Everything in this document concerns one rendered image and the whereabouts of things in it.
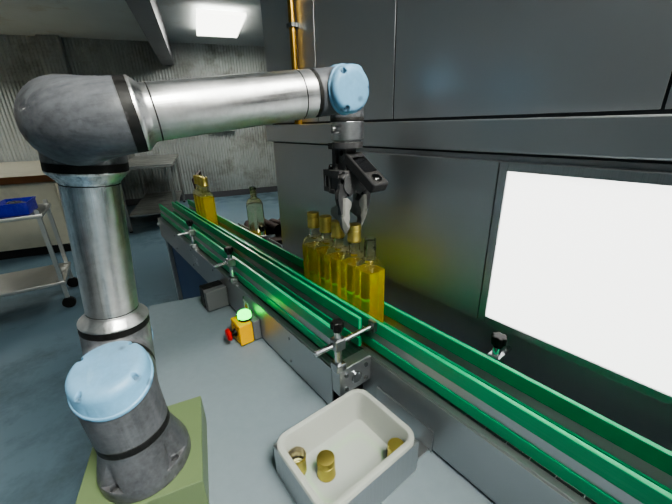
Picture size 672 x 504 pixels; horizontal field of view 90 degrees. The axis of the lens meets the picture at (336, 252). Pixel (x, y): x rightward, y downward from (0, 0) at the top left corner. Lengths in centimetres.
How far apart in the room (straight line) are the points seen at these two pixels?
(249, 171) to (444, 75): 689
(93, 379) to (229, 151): 698
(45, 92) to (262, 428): 72
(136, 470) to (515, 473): 62
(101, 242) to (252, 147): 693
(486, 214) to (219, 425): 75
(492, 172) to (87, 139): 64
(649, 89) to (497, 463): 62
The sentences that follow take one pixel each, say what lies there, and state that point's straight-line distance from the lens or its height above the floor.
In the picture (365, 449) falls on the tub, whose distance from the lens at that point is 80.
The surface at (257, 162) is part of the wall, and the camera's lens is 757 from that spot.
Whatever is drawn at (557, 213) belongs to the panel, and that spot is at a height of 124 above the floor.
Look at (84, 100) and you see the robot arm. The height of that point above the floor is 143.
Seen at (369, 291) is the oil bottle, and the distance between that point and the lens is 80.
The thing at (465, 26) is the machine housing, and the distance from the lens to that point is 81.
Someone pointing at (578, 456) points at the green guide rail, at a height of 94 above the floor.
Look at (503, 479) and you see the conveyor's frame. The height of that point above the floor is 82.
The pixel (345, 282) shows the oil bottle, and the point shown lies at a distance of 86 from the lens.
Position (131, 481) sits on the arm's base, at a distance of 74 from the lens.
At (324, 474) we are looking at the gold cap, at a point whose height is 79.
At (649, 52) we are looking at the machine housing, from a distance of 68.
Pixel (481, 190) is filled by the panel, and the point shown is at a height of 126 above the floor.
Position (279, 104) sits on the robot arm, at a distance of 56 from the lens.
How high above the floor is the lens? 140
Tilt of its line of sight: 21 degrees down
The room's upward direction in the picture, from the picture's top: 2 degrees counter-clockwise
